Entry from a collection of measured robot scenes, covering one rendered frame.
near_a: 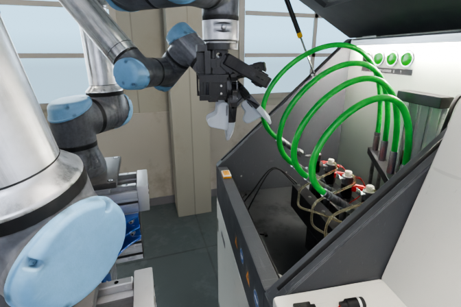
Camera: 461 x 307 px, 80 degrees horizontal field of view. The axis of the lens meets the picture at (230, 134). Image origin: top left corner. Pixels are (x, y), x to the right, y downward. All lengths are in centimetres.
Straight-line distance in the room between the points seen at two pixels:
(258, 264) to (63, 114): 64
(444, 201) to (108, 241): 50
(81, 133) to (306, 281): 69
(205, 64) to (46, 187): 39
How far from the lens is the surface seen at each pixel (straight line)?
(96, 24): 78
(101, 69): 97
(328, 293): 60
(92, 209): 30
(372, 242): 60
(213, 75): 57
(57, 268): 31
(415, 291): 61
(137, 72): 68
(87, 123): 90
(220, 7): 57
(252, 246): 71
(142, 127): 251
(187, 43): 76
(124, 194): 93
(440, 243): 58
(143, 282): 59
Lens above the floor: 140
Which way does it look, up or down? 17 degrees down
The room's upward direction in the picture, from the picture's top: straight up
